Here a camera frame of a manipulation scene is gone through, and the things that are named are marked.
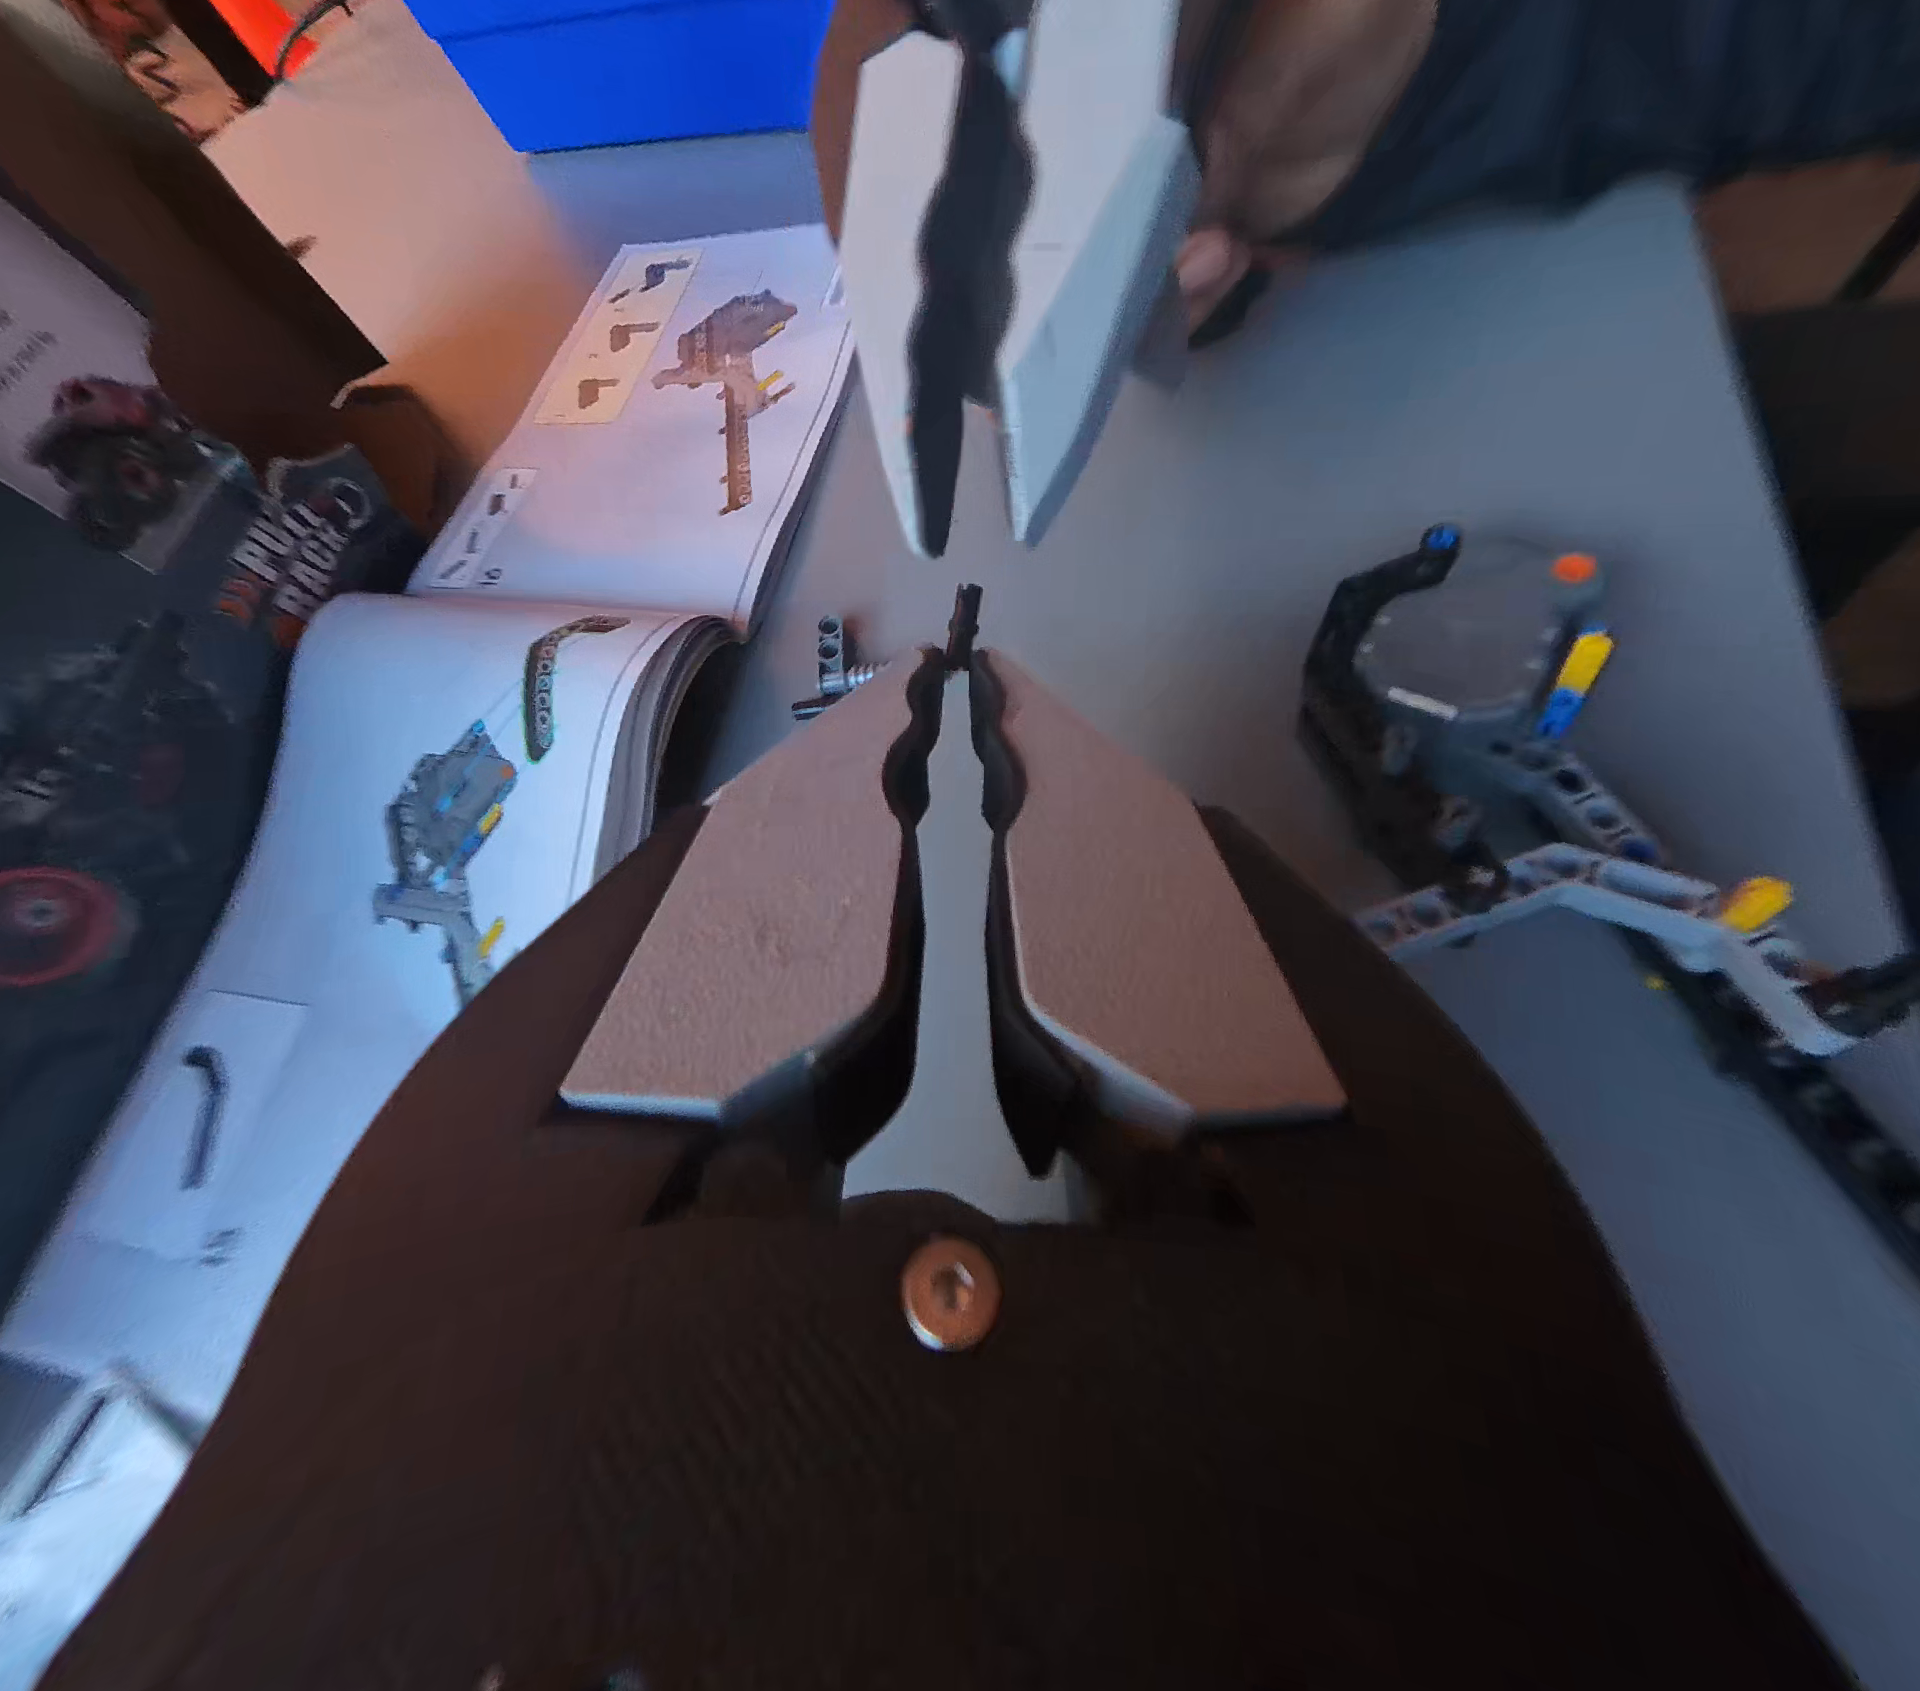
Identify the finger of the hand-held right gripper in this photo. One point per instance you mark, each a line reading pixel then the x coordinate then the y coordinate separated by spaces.
pixel 1102 176
pixel 892 268

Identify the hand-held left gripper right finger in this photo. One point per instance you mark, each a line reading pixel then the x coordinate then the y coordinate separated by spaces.
pixel 1156 943

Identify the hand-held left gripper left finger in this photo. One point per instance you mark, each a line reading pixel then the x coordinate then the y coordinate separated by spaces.
pixel 752 927

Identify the long black lego pin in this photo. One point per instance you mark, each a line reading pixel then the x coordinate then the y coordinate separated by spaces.
pixel 963 618

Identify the partly built lego model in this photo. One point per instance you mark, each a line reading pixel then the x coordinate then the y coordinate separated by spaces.
pixel 1457 656

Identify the open lego instruction booklet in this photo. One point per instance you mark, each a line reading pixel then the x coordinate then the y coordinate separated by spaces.
pixel 406 670

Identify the dark printed lego set box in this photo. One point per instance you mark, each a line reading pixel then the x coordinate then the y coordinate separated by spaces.
pixel 122 701

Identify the person's right hand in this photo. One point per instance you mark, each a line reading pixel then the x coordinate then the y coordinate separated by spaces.
pixel 1321 71

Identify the grey connector with threaded axle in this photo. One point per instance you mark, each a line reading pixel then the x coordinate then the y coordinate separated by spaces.
pixel 829 670

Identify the brown cardboard box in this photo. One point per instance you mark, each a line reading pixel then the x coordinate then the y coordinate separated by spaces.
pixel 179 250

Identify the person's dark trouser leg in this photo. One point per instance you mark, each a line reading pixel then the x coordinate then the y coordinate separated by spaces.
pixel 1840 447

